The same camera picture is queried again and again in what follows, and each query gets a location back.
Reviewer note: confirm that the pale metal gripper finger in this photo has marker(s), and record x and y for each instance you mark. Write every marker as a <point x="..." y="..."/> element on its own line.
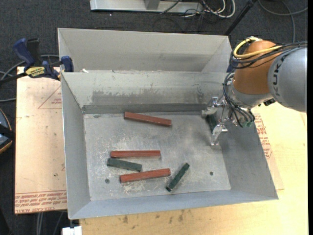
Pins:
<point x="216" y="134"/>
<point x="207" y="112"/>

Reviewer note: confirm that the dark green flat block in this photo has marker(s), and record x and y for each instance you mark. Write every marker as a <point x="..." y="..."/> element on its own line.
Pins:
<point x="177" y="177"/>
<point x="124" y="165"/>

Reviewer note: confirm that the red-brown flat block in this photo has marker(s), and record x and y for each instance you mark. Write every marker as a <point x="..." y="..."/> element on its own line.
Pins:
<point x="148" y="119"/>
<point x="135" y="154"/>
<point x="144" y="175"/>

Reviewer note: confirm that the grey metal bin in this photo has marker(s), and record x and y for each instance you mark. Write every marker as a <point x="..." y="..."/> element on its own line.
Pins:
<point x="151" y="141"/>

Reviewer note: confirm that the brown cardboard board red print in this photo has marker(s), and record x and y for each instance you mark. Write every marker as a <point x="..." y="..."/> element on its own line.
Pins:
<point x="39" y="136"/>

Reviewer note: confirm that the black cylinder on white bracket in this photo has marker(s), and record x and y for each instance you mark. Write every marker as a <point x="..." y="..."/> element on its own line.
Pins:
<point x="269" y="102"/>

